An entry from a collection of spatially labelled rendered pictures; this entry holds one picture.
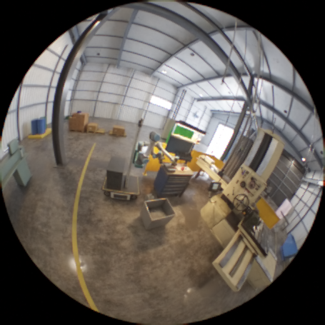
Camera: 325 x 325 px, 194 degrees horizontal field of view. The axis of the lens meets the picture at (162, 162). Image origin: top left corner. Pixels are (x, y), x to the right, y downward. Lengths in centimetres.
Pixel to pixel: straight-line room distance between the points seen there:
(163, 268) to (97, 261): 118
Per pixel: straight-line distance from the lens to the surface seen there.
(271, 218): 525
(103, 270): 207
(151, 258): 210
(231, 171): 313
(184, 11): 773
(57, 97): 338
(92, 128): 657
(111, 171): 193
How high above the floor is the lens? 203
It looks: 26 degrees down
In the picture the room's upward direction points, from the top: 22 degrees clockwise
